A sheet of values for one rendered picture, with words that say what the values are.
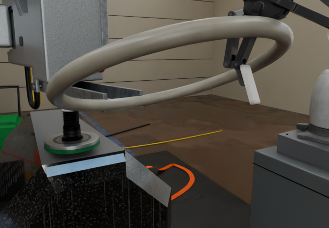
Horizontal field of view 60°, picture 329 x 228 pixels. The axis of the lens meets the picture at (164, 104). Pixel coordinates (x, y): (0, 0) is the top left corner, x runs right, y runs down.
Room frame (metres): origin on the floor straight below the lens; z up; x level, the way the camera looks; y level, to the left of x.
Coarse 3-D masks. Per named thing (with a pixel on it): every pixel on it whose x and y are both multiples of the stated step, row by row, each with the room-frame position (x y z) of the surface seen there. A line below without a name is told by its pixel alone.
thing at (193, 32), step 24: (192, 24) 0.37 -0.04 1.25; (216, 24) 0.38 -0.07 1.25; (240, 24) 0.39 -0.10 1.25; (264, 24) 0.41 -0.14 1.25; (96, 48) 0.40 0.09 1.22; (120, 48) 0.37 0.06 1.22; (144, 48) 0.37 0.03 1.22; (168, 48) 0.38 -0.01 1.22; (288, 48) 0.55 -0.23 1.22; (72, 72) 0.40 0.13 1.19; (96, 72) 0.40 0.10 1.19; (48, 96) 0.49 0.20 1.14; (144, 96) 0.79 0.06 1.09; (168, 96) 0.80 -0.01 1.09
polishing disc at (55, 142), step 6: (84, 132) 1.22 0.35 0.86; (90, 132) 1.22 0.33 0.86; (48, 138) 1.13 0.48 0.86; (54, 138) 1.13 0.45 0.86; (60, 138) 1.13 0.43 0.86; (84, 138) 1.13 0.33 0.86; (90, 138) 1.13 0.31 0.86; (96, 138) 1.13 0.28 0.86; (48, 144) 1.05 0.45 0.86; (54, 144) 1.05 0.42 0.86; (60, 144) 1.05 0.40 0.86; (66, 144) 1.05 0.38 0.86; (72, 144) 1.05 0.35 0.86; (78, 144) 1.05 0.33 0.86; (84, 144) 1.05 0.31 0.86; (90, 144) 1.07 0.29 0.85
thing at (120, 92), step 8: (32, 88) 1.23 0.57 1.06; (40, 88) 1.25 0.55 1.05; (72, 88) 0.92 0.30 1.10; (80, 88) 0.88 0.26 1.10; (88, 88) 1.10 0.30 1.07; (96, 88) 1.03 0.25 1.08; (104, 88) 0.98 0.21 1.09; (112, 88) 0.93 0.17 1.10; (120, 88) 0.88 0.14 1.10; (128, 88) 0.86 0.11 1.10; (72, 96) 0.92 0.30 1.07; (80, 96) 0.86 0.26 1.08; (88, 96) 0.81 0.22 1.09; (96, 96) 0.76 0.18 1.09; (104, 96) 0.73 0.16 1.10; (112, 96) 0.93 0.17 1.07; (120, 96) 0.89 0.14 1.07; (128, 96) 0.85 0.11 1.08; (104, 112) 0.73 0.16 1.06
